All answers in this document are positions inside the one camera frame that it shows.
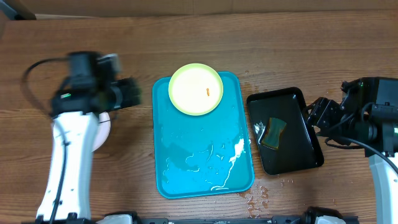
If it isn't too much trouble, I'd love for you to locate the white plate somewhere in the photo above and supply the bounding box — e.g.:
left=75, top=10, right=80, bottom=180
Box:
left=92, top=112, right=111, bottom=152

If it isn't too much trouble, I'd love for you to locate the green yellow sponge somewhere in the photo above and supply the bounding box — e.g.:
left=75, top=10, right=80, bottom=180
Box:
left=260, top=118, right=287, bottom=150

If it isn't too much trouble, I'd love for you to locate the light green plate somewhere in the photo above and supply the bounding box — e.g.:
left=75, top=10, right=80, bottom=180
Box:
left=168, top=63, right=224, bottom=116

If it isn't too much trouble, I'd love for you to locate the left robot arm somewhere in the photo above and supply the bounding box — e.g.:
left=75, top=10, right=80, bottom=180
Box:
left=34, top=111, right=111, bottom=223

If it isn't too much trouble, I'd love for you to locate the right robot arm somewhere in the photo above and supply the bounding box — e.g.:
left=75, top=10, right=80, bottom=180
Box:
left=302, top=77, right=397, bottom=223

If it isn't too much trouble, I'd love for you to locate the black water tray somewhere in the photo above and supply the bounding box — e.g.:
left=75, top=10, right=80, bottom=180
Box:
left=246, top=87, right=324, bottom=175

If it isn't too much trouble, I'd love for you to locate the teal plastic tray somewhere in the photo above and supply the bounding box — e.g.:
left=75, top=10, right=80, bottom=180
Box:
left=152, top=72, right=254, bottom=199

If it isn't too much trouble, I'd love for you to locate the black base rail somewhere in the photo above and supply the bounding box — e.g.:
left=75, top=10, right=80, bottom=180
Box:
left=95, top=207, right=359, bottom=224

